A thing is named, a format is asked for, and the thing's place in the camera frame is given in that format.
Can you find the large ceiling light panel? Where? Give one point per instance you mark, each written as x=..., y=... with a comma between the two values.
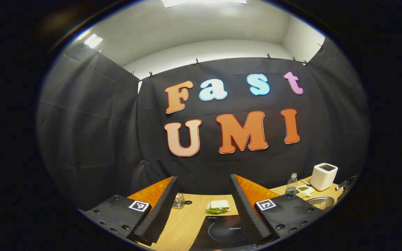
x=204, y=2

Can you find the sandwich with lettuce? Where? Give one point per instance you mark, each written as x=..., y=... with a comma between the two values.
x=218, y=205

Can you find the black induction cooktop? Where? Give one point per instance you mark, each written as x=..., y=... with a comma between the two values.
x=222, y=233

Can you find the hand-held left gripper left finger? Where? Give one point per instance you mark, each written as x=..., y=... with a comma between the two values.
x=164, y=209

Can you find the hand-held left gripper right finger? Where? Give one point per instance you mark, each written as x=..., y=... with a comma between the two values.
x=246, y=209

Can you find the clear plastic water bottle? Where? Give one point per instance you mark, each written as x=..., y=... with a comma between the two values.
x=291, y=184

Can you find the white divided dish of beans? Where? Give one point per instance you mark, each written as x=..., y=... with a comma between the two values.
x=305, y=190

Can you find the pile of soybeans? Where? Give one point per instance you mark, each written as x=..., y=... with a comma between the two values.
x=321, y=206

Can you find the metal utensil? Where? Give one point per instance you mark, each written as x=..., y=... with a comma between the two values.
x=305, y=182

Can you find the small ceiling light panel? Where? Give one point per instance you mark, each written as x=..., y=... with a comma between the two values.
x=93, y=40

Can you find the white toaster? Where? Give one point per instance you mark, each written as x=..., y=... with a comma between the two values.
x=323, y=177

